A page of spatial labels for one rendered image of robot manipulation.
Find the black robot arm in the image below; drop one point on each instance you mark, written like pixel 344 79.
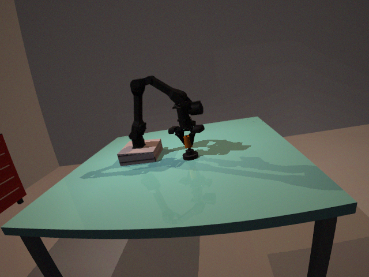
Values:
pixel 183 105

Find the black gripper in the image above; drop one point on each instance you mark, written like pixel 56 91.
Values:
pixel 184 123

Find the orange knob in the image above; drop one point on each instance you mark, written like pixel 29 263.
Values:
pixel 187 142

